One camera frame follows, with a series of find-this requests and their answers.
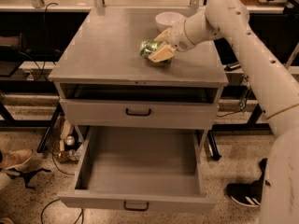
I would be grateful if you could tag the white ceramic bowl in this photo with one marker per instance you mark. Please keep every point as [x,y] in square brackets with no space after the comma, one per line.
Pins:
[166,20]

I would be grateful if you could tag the black power adapter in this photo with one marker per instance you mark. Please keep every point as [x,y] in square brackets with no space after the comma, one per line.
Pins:
[232,66]

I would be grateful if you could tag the black white-striped sneaker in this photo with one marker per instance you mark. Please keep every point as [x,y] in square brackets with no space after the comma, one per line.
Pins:
[249,195]

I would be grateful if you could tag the black drawer handle lower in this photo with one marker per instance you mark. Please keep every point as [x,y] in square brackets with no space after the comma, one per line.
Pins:
[136,206]

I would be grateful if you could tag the silver can under cabinet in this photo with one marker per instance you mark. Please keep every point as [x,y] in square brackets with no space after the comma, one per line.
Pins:
[70,140]

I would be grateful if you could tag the tan leather shoe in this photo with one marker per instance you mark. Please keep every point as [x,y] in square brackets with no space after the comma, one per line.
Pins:
[14,159]

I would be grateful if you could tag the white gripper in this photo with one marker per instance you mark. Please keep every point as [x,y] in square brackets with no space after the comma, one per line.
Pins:
[177,35]

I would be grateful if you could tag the open grey lower drawer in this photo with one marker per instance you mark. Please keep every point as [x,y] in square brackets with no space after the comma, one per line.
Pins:
[159,166]

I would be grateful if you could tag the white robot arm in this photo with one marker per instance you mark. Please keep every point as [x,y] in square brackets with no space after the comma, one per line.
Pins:
[275,89]

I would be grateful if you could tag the grey drawer cabinet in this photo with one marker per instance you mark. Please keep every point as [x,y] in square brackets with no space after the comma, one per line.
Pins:
[103,63]

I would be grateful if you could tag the closed grey middle drawer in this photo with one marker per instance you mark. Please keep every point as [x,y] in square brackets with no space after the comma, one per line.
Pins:
[163,115]

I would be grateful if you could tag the black drawer handle middle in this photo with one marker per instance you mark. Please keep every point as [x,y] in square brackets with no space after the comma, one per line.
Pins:
[135,113]

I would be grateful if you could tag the black drawer handle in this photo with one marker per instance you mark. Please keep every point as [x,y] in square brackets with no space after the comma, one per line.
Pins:
[135,113]
[136,206]

